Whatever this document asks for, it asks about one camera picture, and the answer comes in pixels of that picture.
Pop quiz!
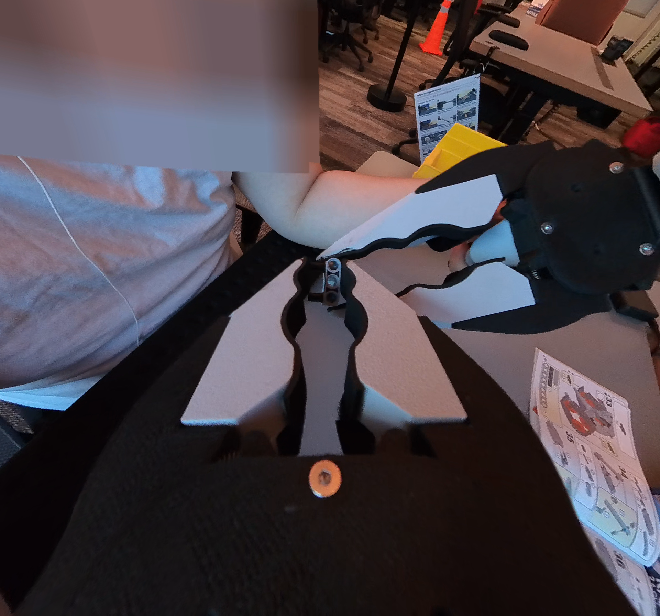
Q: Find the person's grey shirt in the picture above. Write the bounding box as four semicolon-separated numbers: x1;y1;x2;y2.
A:
0;154;239;411

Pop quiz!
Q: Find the brown cardboard box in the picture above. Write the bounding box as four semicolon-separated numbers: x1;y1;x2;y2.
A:
536;0;632;46

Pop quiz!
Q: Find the long black wrist rest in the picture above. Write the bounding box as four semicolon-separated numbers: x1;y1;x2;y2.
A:
487;29;530;52

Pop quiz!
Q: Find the black desk device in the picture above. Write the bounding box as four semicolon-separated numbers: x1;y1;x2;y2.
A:
601;35;635;63

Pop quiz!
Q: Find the laminated instruction sheet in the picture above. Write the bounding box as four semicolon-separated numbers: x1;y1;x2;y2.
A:
414;74;481;159

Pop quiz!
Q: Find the person's left forearm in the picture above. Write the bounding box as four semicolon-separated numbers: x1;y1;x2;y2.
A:
232;169;431;251

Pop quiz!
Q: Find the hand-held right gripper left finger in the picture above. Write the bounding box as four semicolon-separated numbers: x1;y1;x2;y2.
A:
180;258;310;456

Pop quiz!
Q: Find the black office chair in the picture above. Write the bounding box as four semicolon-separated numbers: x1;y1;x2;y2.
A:
320;0;394;72

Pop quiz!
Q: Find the orange traffic cone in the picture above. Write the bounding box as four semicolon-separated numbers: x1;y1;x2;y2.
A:
419;0;460;57

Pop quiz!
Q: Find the yellow plastic bin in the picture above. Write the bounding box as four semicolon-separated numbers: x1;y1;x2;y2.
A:
412;123;508;181

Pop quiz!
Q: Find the grey technic beam piece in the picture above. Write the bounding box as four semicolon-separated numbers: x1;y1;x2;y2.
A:
308;258;345;308

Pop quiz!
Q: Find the grey background desk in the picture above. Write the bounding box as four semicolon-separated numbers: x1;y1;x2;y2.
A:
469;4;655;134

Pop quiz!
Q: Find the black tripod stand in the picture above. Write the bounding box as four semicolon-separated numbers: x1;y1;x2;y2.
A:
420;0;496;90

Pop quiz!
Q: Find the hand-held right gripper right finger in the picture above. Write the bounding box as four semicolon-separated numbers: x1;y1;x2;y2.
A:
336;263;470;456

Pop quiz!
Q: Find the red round object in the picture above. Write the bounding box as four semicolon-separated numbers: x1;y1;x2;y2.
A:
621;117;660;159

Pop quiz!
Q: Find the building instruction booklet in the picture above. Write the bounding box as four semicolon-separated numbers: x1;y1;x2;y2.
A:
528;348;660;616

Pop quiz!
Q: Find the black pole stand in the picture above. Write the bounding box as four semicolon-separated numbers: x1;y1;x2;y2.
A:
367;0;439;112

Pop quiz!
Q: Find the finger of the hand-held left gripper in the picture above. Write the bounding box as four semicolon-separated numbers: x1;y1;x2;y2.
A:
397;262;537;328
316;174;519;267

